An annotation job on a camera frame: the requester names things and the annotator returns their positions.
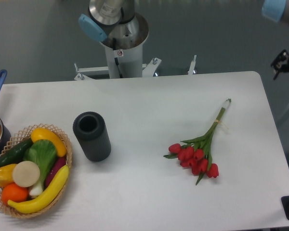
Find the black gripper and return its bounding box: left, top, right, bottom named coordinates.
left=270, top=50, right=289, bottom=80

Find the red tulip bouquet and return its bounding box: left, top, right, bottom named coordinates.
left=164, top=99, right=232, bottom=184

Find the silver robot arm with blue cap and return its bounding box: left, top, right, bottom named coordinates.
left=78, top=0, right=149, bottom=50

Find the dark grey ribbed vase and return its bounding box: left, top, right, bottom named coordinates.
left=73, top=112, right=111, bottom=162

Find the purple sweet potato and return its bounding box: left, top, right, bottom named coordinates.
left=44, top=157, right=66, bottom=188

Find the yellow squash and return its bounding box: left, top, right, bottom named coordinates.
left=31, top=128, right=67, bottom=157

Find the green bok choy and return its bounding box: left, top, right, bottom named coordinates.
left=23, top=140, right=57, bottom=198

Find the yellow banana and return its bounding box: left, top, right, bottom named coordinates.
left=8, top=165, right=69, bottom=214

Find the beige round slice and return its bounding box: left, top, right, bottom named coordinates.
left=12, top=161, right=40, bottom=188

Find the green cucumber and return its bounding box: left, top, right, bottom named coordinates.
left=0, top=138, right=33, bottom=167

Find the orange fruit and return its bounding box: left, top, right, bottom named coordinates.
left=1, top=183, right=28, bottom=205

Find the yellow bell pepper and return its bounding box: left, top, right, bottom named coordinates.
left=0, top=164, right=17, bottom=188

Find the woven wicker basket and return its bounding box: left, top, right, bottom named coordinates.
left=0, top=124, right=72, bottom=219

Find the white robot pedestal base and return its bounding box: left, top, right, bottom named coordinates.
left=73, top=42, right=197, bottom=81

